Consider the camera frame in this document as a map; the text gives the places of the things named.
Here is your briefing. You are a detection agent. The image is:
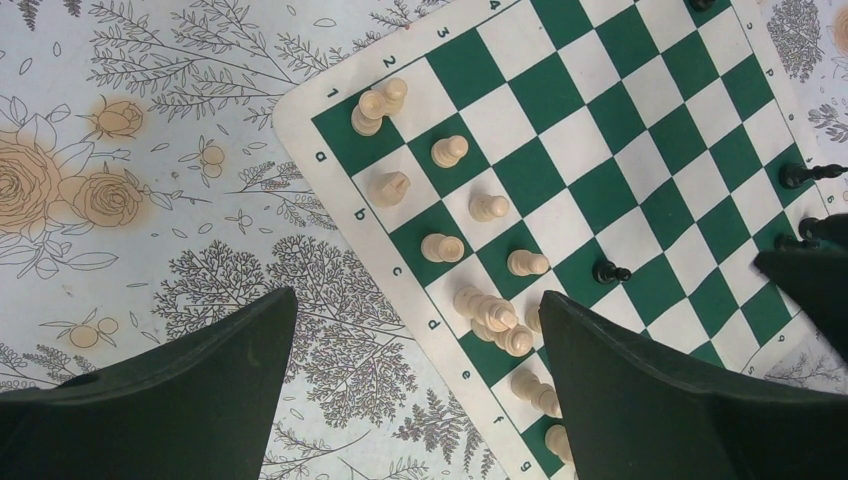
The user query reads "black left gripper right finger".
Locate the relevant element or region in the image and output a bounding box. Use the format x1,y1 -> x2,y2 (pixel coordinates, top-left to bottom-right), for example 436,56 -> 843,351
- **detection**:
539,290 -> 847,479

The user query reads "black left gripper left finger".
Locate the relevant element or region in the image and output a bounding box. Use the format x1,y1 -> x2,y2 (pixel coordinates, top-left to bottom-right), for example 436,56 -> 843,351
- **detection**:
1,287 -> 298,479

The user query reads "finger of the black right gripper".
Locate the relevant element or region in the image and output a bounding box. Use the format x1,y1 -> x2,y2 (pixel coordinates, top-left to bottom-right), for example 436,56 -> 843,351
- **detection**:
754,249 -> 847,360

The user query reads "black rook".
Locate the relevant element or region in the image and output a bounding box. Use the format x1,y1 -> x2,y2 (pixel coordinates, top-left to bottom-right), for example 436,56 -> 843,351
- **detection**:
798,213 -> 848,248

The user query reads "black bishop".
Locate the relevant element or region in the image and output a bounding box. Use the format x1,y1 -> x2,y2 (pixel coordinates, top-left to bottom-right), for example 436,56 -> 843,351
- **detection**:
778,163 -> 847,189

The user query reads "black pawn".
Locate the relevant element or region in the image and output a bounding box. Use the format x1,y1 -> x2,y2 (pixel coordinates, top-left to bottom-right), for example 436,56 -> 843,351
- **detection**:
592,259 -> 632,285
774,233 -> 820,251

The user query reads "green white chess board mat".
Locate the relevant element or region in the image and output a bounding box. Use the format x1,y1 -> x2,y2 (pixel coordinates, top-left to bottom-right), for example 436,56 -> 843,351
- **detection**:
273,1 -> 845,479

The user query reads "white knight g-file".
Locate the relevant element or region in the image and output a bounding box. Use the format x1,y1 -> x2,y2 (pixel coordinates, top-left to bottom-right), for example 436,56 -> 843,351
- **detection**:
544,424 -> 574,464

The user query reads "white bishop f-file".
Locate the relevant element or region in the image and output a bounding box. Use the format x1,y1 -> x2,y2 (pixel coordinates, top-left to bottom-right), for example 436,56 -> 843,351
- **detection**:
510,370 -> 562,418

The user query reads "white pawn e-file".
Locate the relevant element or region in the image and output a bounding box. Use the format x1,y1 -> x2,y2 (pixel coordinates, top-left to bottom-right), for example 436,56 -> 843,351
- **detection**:
525,304 -> 542,334

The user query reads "white pawn d-file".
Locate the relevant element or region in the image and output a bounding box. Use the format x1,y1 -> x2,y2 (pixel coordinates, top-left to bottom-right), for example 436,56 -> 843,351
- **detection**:
507,249 -> 550,277

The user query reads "floral patterned tablecloth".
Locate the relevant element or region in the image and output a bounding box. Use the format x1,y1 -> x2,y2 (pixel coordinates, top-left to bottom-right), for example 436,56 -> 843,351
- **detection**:
1,1 -> 847,479

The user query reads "white pawn c-file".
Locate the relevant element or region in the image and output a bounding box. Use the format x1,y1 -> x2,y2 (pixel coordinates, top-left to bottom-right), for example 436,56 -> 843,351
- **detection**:
469,194 -> 510,222

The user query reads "white bishop c-file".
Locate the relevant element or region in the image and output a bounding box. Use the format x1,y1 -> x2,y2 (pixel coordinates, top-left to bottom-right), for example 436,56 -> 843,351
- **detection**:
420,233 -> 465,263

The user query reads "black piece far corner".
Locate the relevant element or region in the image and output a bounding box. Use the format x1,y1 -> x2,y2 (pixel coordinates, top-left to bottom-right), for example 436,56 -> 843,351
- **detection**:
688,0 -> 715,12

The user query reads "white pawn b-file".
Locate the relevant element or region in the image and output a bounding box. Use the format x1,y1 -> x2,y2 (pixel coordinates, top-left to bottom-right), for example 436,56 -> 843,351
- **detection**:
431,135 -> 469,168

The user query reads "white rook a-file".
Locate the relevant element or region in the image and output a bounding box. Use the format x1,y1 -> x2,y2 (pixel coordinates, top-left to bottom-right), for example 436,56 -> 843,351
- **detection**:
351,90 -> 387,136

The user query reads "white pawn a-file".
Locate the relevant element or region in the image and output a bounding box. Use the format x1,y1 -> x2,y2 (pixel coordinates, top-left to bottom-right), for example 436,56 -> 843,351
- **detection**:
378,77 -> 408,116

